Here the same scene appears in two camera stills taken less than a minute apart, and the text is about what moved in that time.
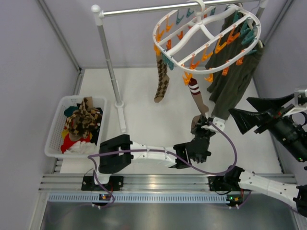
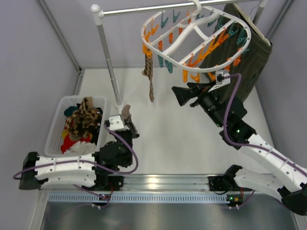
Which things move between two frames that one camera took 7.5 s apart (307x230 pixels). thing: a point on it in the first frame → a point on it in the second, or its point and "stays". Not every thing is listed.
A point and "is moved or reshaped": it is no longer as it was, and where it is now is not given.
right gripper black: [267, 121] → [198, 95]
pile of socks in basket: [82, 128] stays
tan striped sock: [194, 88] is moved or reshaped
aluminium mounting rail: [131, 182] stays
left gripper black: [201, 126] → [131, 129]
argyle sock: [163, 78] → [148, 72]
